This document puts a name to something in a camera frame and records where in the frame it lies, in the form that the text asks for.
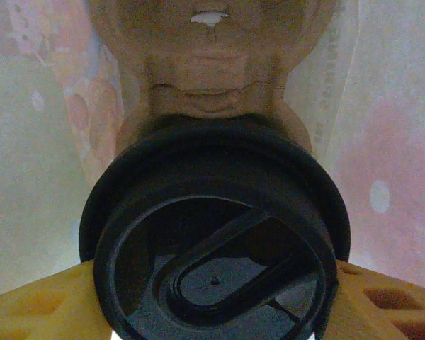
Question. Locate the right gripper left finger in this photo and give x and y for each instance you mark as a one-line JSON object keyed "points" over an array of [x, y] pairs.
{"points": [[39, 311]]}

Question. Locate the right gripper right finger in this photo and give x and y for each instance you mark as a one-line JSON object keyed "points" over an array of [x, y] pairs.
{"points": [[386, 311]]}

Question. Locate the white paper takeout bag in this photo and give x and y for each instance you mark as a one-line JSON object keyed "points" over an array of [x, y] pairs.
{"points": [[28, 159]]}

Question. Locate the black plastic cup lid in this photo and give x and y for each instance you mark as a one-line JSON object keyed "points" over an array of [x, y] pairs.
{"points": [[212, 248]]}

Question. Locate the brown pulp cup carrier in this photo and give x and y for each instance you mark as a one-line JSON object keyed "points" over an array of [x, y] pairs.
{"points": [[212, 53]]}

